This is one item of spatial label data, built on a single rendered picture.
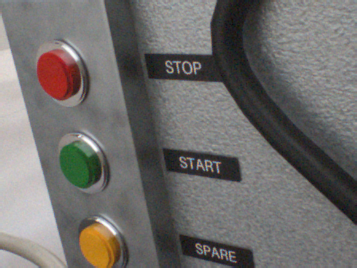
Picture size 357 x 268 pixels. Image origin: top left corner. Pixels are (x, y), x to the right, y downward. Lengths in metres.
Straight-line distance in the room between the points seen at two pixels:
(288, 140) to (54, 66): 0.13
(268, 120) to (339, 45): 0.04
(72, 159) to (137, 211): 0.04
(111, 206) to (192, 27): 0.11
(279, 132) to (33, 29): 0.15
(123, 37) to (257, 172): 0.09
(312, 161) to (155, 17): 0.10
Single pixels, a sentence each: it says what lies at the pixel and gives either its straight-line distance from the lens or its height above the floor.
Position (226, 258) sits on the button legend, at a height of 1.35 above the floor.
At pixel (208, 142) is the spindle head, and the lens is 0.35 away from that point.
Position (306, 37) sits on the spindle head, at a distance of 0.30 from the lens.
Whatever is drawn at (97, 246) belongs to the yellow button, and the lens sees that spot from 0.40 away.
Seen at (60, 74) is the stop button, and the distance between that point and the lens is 0.36.
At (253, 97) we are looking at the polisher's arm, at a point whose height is 1.45.
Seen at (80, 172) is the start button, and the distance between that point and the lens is 0.38.
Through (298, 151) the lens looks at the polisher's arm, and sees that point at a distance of 0.30.
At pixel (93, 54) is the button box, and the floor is 1.46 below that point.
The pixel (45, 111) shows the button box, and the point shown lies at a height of 1.43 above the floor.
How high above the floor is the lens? 1.54
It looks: 21 degrees down
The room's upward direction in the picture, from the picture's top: 10 degrees counter-clockwise
